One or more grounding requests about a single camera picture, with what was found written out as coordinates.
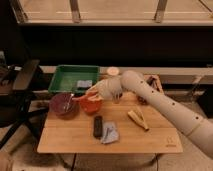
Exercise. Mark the wooden folding table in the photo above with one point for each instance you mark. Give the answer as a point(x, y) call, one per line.
point(76, 135)

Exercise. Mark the black chair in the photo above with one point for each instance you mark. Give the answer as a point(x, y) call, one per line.
point(14, 106)

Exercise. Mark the purple bowl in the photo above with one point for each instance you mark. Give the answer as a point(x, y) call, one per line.
point(64, 108)

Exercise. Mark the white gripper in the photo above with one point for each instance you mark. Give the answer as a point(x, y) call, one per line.
point(106, 88)

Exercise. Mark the small metal cup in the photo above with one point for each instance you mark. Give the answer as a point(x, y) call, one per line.
point(116, 98)

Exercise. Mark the red bowl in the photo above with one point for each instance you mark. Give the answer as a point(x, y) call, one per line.
point(90, 107)

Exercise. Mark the black remote control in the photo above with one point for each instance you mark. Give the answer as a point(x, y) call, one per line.
point(98, 127)

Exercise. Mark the brown pine cone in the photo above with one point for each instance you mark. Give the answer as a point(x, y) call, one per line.
point(142, 101)

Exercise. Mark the green plastic tray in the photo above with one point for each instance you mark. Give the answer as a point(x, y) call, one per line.
point(66, 76)

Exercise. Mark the orange red pepper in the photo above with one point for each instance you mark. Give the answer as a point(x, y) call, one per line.
point(87, 97)

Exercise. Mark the clear jar with white lid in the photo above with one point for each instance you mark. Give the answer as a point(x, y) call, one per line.
point(112, 71)

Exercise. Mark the small blue sponge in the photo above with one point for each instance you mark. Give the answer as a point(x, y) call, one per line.
point(84, 83)

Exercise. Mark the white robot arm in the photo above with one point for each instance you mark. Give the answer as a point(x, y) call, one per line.
point(195, 127)

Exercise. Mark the grey blue cloth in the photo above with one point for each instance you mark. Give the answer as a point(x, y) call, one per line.
point(110, 133)

